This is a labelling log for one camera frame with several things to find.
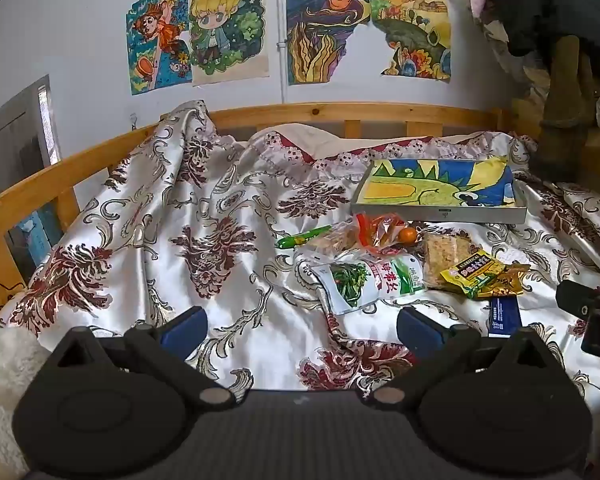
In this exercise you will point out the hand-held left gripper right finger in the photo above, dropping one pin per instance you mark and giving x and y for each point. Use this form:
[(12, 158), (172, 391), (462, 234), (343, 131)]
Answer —
[(420, 330)]

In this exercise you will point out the blue white card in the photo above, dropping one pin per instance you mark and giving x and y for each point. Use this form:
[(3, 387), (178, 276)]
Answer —
[(505, 317)]

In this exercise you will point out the orange snack bag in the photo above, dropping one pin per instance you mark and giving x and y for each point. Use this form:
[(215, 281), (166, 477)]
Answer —
[(380, 232)]

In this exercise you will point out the blond cartoon child wall poster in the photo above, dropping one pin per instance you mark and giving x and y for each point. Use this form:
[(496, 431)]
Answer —
[(225, 30)]

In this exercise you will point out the white wall pipe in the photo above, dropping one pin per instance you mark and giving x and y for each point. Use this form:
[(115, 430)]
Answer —
[(280, 35)]

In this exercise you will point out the orange-haired girl wall poster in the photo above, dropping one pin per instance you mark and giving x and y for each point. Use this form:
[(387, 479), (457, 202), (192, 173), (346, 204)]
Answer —
[(155, 45)]

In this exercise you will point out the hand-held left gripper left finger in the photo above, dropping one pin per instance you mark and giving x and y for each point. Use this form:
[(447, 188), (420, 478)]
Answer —
[(187, 327)]

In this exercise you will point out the large clear cracker packet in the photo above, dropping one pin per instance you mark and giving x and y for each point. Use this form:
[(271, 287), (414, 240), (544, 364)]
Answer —
[(442, 255)]

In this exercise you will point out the golden snack packet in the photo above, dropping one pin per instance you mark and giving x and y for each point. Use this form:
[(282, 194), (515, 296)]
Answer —
[(510, 282)]

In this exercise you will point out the swirly night sky wall drawing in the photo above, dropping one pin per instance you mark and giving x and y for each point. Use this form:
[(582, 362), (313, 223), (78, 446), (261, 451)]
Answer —
[(325, 30)]

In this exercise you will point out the grey door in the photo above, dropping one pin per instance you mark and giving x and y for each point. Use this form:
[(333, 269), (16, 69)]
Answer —
[(10, 145)]

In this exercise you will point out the wooden bed frame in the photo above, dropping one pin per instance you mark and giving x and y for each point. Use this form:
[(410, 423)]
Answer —
[(290, 111)]

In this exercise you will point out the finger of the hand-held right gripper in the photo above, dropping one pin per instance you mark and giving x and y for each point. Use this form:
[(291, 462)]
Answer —
[(572, 297)]

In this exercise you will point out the small clear cracker packet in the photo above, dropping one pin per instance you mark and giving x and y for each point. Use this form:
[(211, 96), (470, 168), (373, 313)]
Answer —
[(330, 242)]

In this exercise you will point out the yellow snack packet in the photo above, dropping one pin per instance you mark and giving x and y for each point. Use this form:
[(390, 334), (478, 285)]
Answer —
[(472, 272)]

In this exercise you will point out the tangerine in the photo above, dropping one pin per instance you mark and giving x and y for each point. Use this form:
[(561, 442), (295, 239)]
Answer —
[(408, 236)]

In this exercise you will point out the grey tray with painted lining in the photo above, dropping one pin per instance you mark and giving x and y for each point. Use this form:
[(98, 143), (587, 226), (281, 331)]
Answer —
[(430, 182)]

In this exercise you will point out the green snack stick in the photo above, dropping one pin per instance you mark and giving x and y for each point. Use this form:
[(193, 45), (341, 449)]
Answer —
[(305, 236)]

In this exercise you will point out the green white vegetable snack packet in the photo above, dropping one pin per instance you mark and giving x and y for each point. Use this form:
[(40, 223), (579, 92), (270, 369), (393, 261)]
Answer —
[(365, 280)]

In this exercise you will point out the white fluffy plush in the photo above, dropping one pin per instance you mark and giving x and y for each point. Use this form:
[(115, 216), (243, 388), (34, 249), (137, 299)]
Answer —
[(0, 385)]

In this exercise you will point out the floral satin blanket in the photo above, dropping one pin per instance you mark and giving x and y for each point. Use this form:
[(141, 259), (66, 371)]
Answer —
[(180, 200)]

